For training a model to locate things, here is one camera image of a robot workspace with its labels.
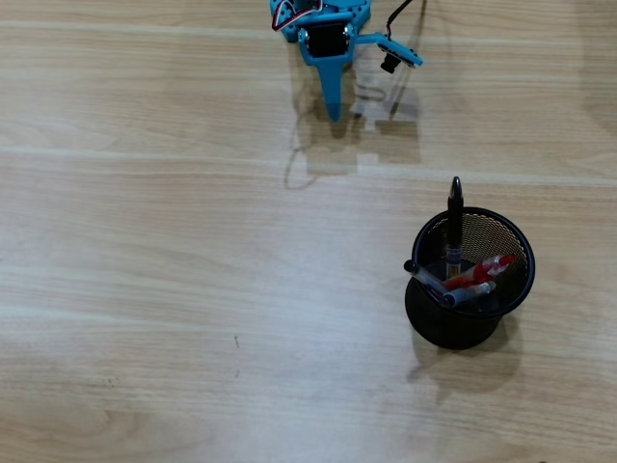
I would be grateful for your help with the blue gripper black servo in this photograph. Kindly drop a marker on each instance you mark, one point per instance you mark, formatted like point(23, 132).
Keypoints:
point(324, 44)

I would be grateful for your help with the black pen black rubber grip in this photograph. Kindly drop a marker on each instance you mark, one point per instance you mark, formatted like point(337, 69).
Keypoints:
point(455, 217)

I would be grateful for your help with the clear pen with black cap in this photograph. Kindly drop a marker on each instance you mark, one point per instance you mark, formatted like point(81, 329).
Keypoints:
point(426, 280)

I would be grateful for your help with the red pen white grip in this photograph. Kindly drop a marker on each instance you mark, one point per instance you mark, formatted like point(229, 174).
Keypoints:
point(487, 270)

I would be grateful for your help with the clear pen with grey grip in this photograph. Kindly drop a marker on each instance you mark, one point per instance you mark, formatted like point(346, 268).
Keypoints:
point(470, 291)

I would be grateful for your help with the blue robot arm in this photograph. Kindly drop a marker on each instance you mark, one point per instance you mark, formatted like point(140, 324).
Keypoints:
point(356, 14)

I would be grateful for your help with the black mesh pen holder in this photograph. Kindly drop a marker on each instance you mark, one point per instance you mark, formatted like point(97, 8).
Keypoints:
point(434, 323)

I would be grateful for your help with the wrist camera on blue mount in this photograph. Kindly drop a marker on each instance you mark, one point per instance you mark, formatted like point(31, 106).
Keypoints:
point(397, 53)

